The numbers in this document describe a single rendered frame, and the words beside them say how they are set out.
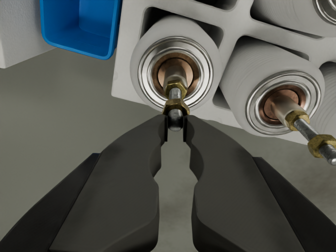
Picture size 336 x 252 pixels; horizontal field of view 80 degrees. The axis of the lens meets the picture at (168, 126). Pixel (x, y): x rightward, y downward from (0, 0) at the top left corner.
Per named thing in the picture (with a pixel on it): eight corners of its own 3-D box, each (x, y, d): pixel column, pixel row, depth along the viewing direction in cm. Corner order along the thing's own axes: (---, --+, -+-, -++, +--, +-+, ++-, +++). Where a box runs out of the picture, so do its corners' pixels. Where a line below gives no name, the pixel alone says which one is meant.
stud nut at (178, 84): (190, 91, 17) (190, 95, 17) (175, 103, 18) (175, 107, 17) (175, 74, 17) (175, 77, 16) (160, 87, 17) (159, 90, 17)
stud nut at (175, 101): (193, 112, 14) (194, 118, 14) (175, 125, 15) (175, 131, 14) (175, 92, 13) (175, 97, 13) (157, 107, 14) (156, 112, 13)
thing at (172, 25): (141, 20, 34) (114, 36, 19) (198, 6, 33) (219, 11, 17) (155, 75, 39) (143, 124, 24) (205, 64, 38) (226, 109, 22)
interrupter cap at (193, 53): (128, 45, 19) (127, 46, 19) (208, 26, 18) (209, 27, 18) (149, 113, 23) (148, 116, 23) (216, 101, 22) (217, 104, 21)
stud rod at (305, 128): (280, 115, 21) (327, 166, 14) (283, 106, 20) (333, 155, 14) (290, 115, 21) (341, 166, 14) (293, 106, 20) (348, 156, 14)
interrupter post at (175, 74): (161, 66, 20) (158, 76, 17) (184, 61, 20) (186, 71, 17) (166, 88, 21) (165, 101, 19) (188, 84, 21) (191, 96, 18)
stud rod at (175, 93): (182, 83, 19) (186, 126, 12) (174, 90, 19) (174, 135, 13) (176, 75, 18) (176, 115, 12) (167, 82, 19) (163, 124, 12)
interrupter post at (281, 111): (265, 113, 23) (278, 129, 20) (271, 93, 21) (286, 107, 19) (287, 113, 23) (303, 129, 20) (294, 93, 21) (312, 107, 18)
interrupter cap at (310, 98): (238, 132, 24) (239, 135, 23) (252, 68, 20) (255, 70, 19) (302, 133, 24) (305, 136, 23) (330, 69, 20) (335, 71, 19)
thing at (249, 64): (208, 86, 40) (228, 140, 24) (214, 32, 35) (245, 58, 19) (257, 86, 39) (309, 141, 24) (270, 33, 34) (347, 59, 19)
